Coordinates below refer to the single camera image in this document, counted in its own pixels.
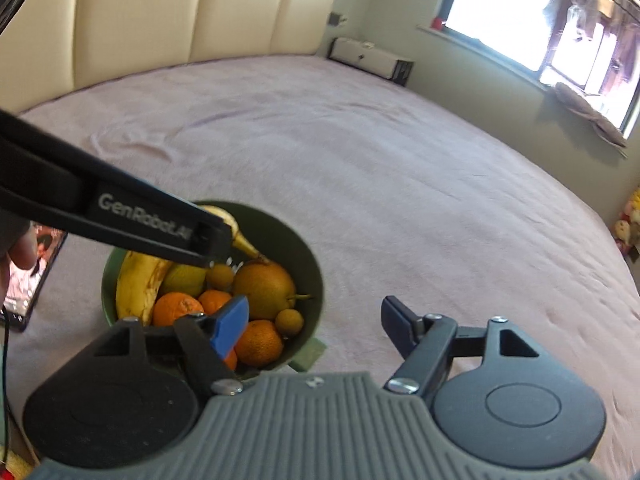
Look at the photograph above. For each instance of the cream padded headboard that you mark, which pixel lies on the cream padded headboard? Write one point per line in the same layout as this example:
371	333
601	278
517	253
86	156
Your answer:
54	47

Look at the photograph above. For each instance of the yellow banana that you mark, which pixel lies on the yellow banana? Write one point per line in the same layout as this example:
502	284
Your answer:
140	276

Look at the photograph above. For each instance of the orange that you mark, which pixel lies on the orange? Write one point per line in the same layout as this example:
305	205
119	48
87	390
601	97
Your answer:
172	306
260	344

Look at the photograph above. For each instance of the window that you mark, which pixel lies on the window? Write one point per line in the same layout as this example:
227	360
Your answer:
590	45

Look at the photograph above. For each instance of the smartphone with lit screen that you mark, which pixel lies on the smartphone with lit screen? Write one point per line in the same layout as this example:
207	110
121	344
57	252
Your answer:
25	285

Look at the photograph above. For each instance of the small tangerine with stem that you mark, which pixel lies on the small tangerine with stem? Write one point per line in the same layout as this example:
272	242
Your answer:
231	360

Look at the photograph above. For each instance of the person's left hand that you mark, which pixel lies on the person's left hand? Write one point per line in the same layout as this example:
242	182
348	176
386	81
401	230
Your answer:
18	246

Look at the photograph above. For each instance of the green yellow pear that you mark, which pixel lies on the green yellow pear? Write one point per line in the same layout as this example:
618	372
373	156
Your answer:
190	280

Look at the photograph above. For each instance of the cloth on window sill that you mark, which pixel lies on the cloth on window sill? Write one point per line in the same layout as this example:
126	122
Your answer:
580	107

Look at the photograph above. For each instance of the green colander bowl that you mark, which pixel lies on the green colander bowl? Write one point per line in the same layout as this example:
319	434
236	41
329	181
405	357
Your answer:
279	243

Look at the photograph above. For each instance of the small brown longan fruit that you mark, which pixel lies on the small brown longan fruit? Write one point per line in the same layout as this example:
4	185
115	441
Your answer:
220	277

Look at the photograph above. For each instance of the red yellow apple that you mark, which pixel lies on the red yellow apple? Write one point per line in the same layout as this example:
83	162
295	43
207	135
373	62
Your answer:
268	288

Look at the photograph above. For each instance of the red cup on sill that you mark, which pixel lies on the red cup on sill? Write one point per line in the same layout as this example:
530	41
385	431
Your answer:
437	23

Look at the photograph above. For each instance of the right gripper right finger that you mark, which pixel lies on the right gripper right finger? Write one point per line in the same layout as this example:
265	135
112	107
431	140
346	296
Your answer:
493	391

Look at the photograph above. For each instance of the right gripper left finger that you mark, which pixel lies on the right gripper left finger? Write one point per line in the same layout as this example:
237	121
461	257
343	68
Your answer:
131	394

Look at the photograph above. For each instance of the white bedside cabinet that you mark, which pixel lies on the white bedside cabinet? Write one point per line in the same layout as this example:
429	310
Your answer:
371	59

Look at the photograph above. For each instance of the wall socket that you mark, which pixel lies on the wall socket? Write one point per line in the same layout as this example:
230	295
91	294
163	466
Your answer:
336	19

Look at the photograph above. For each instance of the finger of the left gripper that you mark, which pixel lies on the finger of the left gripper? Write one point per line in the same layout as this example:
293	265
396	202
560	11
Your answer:
47	180

